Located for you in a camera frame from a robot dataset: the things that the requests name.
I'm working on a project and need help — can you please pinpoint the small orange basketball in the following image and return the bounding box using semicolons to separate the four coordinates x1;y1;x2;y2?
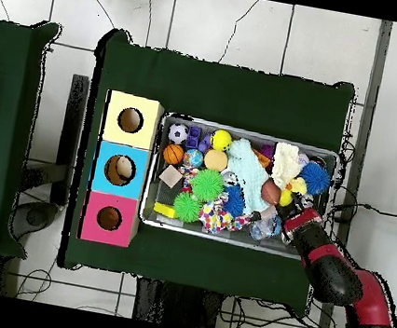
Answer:
161;141;186;167

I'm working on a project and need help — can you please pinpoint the thin black floor cable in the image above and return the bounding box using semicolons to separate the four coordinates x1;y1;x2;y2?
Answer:
217;0;261;69

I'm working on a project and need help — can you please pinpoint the wooden box with three holes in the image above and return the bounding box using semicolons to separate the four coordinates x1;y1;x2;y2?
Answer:
75;88;167;251

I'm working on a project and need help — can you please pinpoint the mint green knitted cloth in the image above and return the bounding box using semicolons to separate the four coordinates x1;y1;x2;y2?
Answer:
217;136;282;219

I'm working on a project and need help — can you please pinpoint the grey rounded base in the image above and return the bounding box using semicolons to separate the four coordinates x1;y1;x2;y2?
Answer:
8;196;62;245

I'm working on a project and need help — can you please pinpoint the yellow ball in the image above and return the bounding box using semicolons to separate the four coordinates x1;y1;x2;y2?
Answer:
209;128;234;154

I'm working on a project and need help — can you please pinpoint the multicoloured knotted fabric toy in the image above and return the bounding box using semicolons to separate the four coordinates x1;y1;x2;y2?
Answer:
174;163;200;195

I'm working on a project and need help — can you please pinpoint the black power cable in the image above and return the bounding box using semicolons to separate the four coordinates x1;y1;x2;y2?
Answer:
330;197;397;233

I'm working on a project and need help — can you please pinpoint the shallow clear mesh bin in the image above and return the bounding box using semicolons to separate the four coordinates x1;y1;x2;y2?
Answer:
134;109;342;265

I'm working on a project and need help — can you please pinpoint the black upright panel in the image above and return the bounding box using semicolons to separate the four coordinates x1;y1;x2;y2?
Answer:
48;73;92;208

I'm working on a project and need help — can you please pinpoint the green fuzzy ball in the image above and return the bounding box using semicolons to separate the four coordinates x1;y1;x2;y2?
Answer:
170;189;206;226
187;166;228;206

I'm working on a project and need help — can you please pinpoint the brown toy football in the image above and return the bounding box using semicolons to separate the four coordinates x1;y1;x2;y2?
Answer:
258;177;284;208

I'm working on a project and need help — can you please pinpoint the blue fuzzy ball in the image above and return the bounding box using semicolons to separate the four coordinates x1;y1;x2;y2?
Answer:
220;182;250;219
295;158;335;199

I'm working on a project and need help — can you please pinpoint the black and white soccer ball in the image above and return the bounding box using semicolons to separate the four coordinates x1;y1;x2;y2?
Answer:
167;121;192;147

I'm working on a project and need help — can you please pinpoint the white baseball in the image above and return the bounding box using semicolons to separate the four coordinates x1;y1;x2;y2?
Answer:
295;151;311;169

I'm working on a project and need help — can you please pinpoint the orange plastic block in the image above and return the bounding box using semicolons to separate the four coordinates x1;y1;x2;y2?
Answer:
251;148;274;169

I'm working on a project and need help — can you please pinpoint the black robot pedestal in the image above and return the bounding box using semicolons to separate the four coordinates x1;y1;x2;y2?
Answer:
130;276;228;328

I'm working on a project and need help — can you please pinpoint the yellow duck plush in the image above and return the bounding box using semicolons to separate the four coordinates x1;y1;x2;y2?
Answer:
285;174;310;197

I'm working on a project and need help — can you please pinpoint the purple spiky ball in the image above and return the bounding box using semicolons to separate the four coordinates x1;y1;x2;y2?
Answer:
258;143;278;161

